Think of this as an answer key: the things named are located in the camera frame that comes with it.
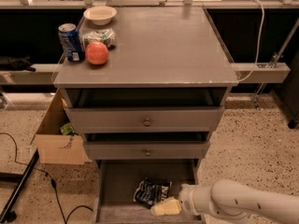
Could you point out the grey metal rail beam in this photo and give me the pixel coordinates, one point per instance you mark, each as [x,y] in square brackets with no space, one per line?
[249,73]

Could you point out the cardboard box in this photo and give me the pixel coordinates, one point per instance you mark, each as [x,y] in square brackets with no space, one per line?
[53,146]

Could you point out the drawer round knob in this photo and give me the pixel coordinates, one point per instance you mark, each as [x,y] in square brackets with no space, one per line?
[147,122]
[147,152]

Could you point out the black metal floor bar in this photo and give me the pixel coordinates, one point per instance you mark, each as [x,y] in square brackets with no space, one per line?
[19,180]

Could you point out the top grey drawer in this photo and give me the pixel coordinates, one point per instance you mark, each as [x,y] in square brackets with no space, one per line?
[130,120]

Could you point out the blue soda can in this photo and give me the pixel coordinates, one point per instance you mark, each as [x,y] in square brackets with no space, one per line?
[71,42]

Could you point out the top drawer round knob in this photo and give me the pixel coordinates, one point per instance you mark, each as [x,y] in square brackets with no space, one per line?
[147,122]

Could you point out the blue chip bag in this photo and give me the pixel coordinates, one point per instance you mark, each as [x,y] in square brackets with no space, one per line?
[149,193]

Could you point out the bottom grey open drawer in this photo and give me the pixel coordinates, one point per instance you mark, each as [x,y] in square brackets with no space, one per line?
[118,181]

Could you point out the green white snack bag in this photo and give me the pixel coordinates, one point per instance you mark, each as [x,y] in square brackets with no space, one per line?
[106,36]

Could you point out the middle drawer round knob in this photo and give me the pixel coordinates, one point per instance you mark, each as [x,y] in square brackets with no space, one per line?
[147,152]

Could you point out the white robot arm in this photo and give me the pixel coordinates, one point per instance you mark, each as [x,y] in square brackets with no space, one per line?
[231,201]

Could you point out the red apple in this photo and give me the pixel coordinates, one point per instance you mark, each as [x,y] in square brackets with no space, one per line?
[96,53]

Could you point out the white bowl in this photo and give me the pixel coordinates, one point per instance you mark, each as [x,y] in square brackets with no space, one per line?
[100,15]

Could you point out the black object on ledge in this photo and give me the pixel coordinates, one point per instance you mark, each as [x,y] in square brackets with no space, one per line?
[15,64]

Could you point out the middle grey drawer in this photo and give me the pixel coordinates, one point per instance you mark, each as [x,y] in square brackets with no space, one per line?
[135,150]

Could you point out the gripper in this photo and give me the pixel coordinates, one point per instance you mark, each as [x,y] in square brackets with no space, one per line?
[186,197]

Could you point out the grey drawer cabinet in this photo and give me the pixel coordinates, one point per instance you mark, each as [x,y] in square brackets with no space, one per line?
[165,57]

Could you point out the green packet in box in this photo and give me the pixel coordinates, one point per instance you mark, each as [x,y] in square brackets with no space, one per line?
[67,129]

